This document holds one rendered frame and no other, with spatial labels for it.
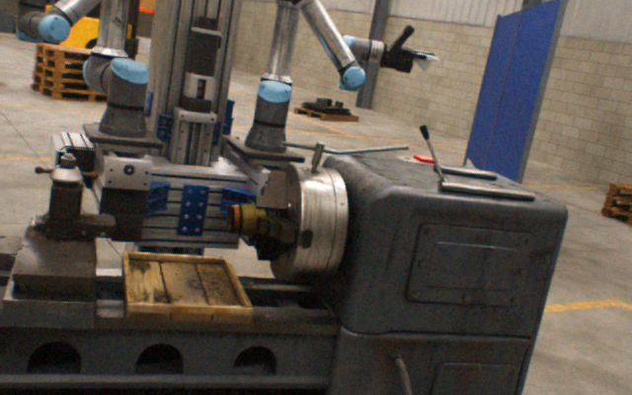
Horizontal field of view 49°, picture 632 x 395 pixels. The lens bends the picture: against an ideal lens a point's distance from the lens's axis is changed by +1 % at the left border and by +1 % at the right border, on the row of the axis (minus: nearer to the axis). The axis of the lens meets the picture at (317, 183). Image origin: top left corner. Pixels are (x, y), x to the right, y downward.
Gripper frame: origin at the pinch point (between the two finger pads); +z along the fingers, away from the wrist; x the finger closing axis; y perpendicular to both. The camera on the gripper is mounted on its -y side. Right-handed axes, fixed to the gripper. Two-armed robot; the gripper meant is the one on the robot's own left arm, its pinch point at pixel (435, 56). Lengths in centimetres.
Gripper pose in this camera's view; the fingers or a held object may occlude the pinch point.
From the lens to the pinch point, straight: 260.6
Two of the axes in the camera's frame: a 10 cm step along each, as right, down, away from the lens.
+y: -1.8, 9.2, 3.4
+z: 9.8, 1.6, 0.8
